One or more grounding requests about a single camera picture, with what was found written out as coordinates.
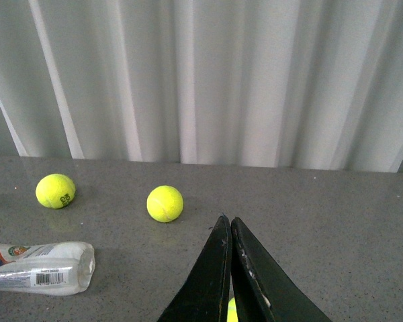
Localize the tennis ball with black print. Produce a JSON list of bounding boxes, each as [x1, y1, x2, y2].
[[35, 174, 76, 209]]

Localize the Wilson 3 tennis ball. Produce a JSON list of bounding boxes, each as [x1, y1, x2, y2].
[[226, 297, 238, 322]]

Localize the white pleated curtain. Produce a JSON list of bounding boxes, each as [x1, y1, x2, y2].
[[0, 1, 403, 172]]

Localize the clear plastic tennis ball can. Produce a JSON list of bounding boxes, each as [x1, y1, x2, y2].
[[0, 241, 95, 296]]

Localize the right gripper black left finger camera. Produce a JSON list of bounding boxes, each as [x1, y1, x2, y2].
[[159, 215, 232, 321]]

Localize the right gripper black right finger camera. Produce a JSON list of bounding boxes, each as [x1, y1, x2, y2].
[[231, 217, 330, 321]]

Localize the plain yellow tennis ball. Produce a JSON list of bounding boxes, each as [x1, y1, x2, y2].
[[146, 185, 184, 223]]

